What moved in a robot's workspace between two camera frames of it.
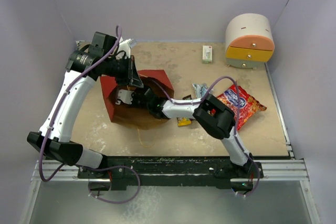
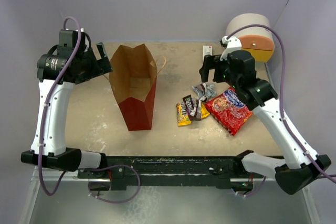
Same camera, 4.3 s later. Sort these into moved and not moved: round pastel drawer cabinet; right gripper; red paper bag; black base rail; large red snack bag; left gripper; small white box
Moved: left gripper; right gripper; red paper bag
Not moved: large red snack bag; round pastel drawer cabinet; small white box; black base rail
